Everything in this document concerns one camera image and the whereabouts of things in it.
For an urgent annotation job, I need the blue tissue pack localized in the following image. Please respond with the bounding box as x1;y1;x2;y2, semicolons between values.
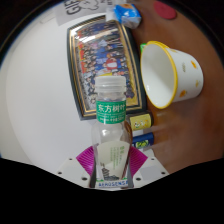
105;3;142;30

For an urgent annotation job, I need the framed group photo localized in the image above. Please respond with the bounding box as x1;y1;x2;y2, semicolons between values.
66;14;148;120

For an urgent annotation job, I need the brown bottle with yellow label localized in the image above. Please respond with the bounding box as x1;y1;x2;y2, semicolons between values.
128;112;155;132

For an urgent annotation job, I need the white paper gift bag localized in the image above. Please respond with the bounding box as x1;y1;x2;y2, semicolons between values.
53;0;111;27

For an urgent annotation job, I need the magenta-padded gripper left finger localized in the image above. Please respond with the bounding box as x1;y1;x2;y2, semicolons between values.
55;145;98;189

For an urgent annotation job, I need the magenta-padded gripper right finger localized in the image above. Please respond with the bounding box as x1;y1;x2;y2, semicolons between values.
128;145;170;189

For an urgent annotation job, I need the clear green-labelled drink bottle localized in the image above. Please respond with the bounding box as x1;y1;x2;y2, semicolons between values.
90;75;134;184

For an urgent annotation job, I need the white mug with yellow rim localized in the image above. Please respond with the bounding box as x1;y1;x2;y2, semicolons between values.
139;40;205;110

